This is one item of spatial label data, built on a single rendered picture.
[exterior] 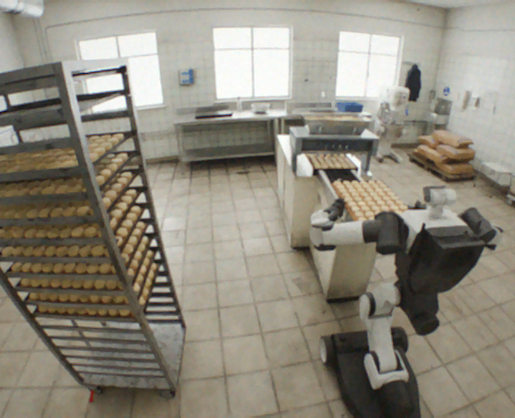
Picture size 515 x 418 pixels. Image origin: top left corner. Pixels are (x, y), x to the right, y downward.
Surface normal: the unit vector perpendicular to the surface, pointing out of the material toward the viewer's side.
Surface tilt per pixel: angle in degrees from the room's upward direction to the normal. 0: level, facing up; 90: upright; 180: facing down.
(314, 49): 90
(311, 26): 90
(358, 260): 90
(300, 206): 90
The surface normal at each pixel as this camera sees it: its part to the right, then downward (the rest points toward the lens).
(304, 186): 0.04, 0.51
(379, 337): 0.01, -0.45
